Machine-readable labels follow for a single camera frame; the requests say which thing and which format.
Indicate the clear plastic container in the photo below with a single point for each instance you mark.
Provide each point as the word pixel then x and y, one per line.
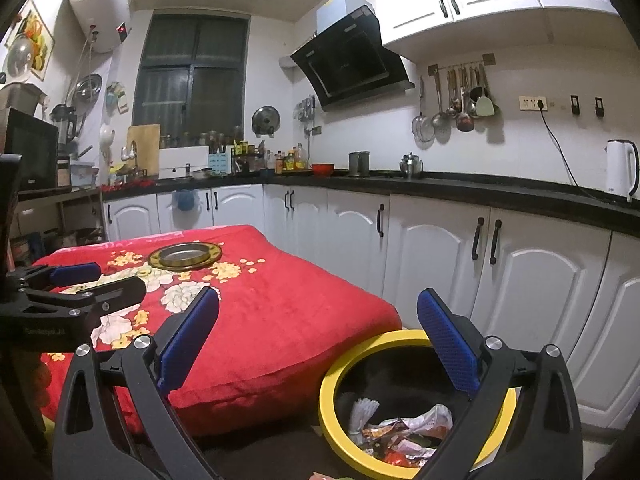
pixel 82 175

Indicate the fruit wall picture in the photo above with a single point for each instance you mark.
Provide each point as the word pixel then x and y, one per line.
pixel 42 45

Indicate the small red fruits pile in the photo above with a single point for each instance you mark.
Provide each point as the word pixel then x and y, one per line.
pixel 127 186

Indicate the grey metal canister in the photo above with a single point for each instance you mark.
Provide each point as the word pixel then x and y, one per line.
pixel 359 164

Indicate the black microwave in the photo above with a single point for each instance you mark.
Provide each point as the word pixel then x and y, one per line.
pixel 27 152

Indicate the black spice rack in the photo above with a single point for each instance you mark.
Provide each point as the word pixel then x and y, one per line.
pixel 248 157

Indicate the white hanging paddle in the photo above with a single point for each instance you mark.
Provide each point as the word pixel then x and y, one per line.
pixel 106 140

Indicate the hanging wall rack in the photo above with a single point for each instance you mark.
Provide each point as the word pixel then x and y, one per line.
pixel 307 108

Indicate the black kitchen countertop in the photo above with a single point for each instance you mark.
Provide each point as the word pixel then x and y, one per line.
pixel 450 189

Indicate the white upper cabinets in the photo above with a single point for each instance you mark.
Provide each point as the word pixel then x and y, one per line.
pixel 475 0

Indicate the steel teapot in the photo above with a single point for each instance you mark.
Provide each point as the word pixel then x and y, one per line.
pixel 411 166

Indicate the red floral blanket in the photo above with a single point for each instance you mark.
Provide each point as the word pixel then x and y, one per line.
pixel 280 320

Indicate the chrome faucet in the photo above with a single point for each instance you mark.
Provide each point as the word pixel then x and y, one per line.
pixel 128 154

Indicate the dark pan lid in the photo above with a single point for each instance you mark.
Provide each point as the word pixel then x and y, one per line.
pixel 265 121

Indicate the mesh strainer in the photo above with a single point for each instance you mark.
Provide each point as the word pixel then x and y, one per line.
pixel 422 126

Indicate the red bowl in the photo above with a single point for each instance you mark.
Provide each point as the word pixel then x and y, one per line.
pixel 322 169

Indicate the metal utensil rail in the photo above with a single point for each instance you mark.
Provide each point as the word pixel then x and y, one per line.
pixel 457 65

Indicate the glass pot lid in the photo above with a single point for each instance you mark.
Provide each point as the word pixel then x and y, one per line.
pixel 16 56

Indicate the white plastic bag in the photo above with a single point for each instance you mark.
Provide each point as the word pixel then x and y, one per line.
pixel 432 420

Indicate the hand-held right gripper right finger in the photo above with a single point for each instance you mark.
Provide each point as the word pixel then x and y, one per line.
pixel 450 345

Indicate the hanging wall organiser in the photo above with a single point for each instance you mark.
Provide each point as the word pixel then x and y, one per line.
pixel 117 96

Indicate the yellow snack wrappers bundle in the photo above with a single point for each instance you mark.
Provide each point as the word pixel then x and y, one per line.
pixel 382 432

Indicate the blue utensil holder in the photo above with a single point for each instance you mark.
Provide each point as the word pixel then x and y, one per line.
pixel 220 164

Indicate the light green spatula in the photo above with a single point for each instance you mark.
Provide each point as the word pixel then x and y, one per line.
pixel 485 105

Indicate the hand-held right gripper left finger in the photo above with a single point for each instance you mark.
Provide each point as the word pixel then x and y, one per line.
pixel 187 340

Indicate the grey box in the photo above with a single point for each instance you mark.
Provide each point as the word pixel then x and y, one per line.
pixel 20 100

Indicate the steel pot lid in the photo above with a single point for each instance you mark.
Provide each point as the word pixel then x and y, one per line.
pixel 89 89

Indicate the white sink splash guard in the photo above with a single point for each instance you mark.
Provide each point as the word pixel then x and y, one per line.
pixel 182 162

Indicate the white lower cabinets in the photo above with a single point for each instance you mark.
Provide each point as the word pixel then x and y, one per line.
pixel 435 260

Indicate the wooden cutting board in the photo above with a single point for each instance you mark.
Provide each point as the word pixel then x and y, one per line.
pixel 144 147

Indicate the metal skimmer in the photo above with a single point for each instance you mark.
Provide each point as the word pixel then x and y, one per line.
pixel 441 119

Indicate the black range hood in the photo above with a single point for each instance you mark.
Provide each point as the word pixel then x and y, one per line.
pixel 350 60

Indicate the round gold-rimmed metal tray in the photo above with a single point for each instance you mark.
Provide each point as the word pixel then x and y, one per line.
pixel 185 255

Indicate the white water heater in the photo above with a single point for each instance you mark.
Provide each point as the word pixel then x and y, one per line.
pixel 100 5

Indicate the group of condiment bottles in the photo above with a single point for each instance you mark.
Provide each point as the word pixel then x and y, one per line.
pixel 290 160

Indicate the yellow-rimmed black trash bin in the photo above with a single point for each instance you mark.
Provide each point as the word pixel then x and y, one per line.
pixel 330 400

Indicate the small wall socket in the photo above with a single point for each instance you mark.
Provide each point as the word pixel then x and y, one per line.
pixel 313 131

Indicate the red ladle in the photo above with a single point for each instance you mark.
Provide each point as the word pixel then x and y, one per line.
pixel 465 122

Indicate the white electric kettle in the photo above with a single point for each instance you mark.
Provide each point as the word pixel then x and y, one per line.
pixel 617 170

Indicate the blue hanging bag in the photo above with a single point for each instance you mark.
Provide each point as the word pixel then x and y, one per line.
pixel 185 201

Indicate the black blender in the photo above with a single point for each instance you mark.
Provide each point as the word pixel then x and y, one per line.
pixel 63 125

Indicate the dark window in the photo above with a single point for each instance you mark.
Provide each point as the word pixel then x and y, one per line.
pixel 190 75

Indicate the white cabinets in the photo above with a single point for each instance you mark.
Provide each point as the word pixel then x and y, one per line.
pixel 475 0
pixel 435 260

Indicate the black wall hook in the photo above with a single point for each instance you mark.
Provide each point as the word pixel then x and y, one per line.
pixel 599 106
pixel 576 105

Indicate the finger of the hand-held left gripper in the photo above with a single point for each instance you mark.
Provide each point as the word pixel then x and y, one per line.
pixel 75 273
pixel 117 292

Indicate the wooden shelf unit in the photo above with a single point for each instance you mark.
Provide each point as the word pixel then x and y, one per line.
pixel 65 200

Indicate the cream wall socket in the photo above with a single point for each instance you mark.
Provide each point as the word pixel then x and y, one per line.
pixel 532 103

